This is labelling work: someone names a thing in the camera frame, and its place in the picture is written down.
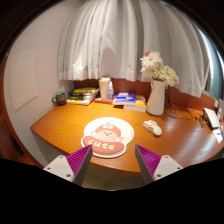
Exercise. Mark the white curtain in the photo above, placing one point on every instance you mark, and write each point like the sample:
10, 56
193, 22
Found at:
126, 40

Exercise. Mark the blue cover book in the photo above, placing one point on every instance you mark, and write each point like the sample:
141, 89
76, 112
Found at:
125, 98

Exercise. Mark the dark green mug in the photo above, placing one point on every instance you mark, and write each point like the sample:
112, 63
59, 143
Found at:
61, 98

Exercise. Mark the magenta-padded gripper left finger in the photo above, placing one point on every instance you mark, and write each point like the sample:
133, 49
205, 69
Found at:
56, 165

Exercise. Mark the white yellow spine book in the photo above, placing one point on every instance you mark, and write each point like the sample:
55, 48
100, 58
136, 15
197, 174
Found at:
78, 101

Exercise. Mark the white ceramic vase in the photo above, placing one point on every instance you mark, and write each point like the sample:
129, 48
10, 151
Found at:
156, 100

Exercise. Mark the red-brown flat book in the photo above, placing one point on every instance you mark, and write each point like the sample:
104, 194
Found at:
102, 100

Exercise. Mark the white flower bouquet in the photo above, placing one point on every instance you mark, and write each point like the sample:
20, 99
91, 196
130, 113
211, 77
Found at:
156, 68

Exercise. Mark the beige lidded tumbler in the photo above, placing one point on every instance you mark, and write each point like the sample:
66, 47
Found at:
103, 87

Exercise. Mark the white pink cartoon mouse pad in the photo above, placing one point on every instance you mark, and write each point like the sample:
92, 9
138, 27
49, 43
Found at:
106, 133

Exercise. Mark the yellow cover book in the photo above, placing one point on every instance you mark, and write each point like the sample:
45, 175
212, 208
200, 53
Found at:
85, 90

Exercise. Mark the clear spray bottle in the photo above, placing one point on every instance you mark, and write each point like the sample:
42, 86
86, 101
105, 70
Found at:
110, 92

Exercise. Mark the black spine book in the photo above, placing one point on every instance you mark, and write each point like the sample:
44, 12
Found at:
80, 97
81, 94

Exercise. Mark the white flat device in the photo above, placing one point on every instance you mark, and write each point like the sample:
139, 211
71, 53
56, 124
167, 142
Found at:
211, 117

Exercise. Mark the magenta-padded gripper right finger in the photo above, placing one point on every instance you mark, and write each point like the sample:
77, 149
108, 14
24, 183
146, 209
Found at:
166, 165

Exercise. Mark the white paper card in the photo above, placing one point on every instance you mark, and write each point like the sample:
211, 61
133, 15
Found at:
219, 136

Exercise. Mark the white computer mouse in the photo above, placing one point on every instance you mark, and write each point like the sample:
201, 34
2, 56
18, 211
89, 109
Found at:
153, 127

